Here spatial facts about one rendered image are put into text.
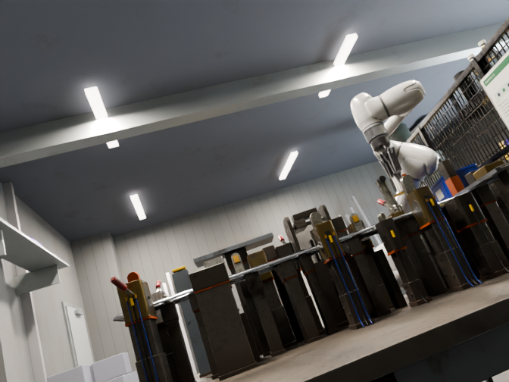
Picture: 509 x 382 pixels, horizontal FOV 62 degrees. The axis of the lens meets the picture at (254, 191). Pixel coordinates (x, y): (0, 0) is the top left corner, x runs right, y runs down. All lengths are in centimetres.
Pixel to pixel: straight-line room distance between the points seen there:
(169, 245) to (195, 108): 473
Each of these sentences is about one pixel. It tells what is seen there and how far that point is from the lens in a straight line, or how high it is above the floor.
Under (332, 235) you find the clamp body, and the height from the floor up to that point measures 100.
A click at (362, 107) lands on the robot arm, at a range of 181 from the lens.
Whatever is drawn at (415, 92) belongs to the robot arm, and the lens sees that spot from 182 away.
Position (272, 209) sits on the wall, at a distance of 947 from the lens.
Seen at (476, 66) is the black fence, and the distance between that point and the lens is 214.
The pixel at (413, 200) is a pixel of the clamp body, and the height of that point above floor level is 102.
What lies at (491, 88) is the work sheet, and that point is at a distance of 210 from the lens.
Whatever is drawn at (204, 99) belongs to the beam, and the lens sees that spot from 497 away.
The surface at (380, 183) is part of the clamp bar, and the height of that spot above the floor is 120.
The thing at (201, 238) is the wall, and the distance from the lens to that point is 914.
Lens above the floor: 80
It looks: 17 degrees up
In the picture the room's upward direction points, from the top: 20 degrees counter-clockwise
